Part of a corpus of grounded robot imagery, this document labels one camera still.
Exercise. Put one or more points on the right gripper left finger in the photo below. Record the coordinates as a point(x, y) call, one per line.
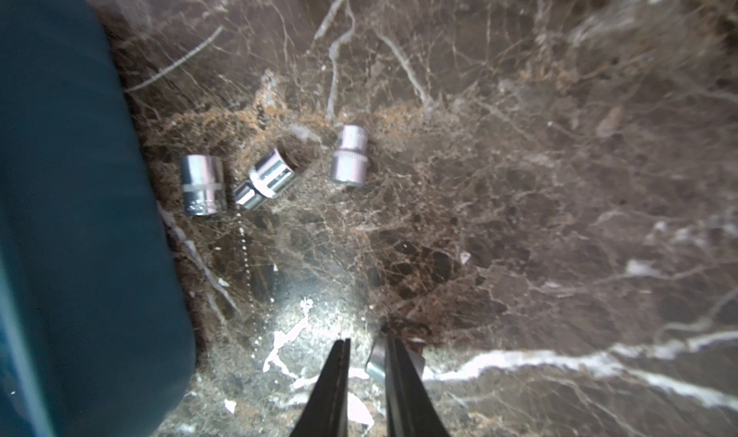
point(326, 411)

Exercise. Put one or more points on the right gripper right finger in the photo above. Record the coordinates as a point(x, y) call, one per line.
point(409, 408)

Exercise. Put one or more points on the teal plastic storage box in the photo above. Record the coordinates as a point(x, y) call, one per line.
point(95, 335)

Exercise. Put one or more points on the chrome socket stepped table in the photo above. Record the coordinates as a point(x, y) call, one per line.
point(350, 161)

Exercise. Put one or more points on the chrome socket table edge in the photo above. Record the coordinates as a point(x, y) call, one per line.
point(203, 185)

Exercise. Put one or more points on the chrome socket small right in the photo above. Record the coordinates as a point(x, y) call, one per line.
point(375, 364)

